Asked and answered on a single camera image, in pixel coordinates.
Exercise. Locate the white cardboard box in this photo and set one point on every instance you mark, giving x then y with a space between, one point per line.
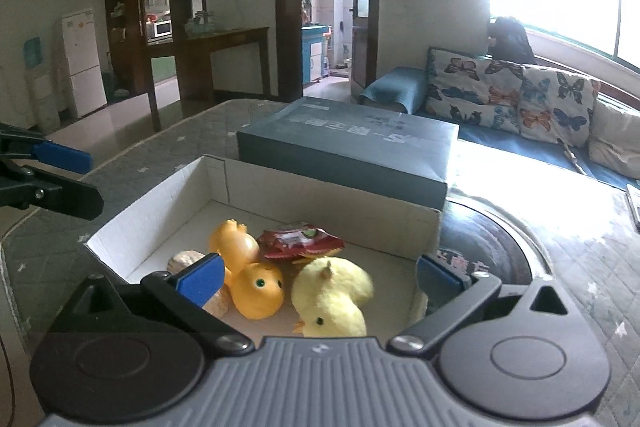
320 192

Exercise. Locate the beige cushion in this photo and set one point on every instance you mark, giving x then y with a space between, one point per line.
617 137

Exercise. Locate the large butterfly print cushion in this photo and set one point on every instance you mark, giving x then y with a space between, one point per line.
475 92

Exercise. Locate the red snack packet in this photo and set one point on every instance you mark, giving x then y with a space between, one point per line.
295 242

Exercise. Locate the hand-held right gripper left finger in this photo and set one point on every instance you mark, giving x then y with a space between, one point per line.
202 279

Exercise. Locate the grey remote control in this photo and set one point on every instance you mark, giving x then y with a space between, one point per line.
634 207

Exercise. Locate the white fridge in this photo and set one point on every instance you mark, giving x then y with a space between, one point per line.
82 62

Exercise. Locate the orange rubber duck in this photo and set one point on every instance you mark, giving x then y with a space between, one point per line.
255 292

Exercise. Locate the small butterfly print cushion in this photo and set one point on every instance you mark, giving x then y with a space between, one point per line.
560 107

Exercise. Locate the white microwave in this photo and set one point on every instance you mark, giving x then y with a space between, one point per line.
162 29

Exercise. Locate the black backpack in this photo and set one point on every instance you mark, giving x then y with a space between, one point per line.
510 42

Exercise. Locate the tan walnut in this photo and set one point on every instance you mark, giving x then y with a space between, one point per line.
182 263
220 302

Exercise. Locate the white and blue cabinet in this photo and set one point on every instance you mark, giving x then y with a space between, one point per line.
316 54

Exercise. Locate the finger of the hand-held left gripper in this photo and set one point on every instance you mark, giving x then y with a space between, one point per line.
70 202
62 158

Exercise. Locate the dark cardboard box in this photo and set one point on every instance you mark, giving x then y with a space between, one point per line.
350 142

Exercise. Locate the yellow plush chick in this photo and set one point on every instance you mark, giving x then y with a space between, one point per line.
330 302

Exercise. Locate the teal sofa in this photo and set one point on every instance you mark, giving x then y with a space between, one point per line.
395 84

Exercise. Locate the dark wooden pillar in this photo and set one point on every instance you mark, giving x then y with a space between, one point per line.
287 7

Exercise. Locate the dark wooden shelf cabinet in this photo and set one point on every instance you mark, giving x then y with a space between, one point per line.
131 7

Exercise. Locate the black induction cooker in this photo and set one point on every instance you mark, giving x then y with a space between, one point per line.
490 237

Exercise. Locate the dark wooden table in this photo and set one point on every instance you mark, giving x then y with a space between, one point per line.
225 38

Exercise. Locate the blue water bottle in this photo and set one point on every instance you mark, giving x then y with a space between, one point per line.
32 52

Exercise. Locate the white water dispenser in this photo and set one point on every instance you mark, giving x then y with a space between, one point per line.
45 99

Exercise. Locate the clear glass jar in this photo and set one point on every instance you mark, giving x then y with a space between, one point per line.
207 23
191 28

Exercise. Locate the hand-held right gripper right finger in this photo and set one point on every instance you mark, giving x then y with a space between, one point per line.
440 279

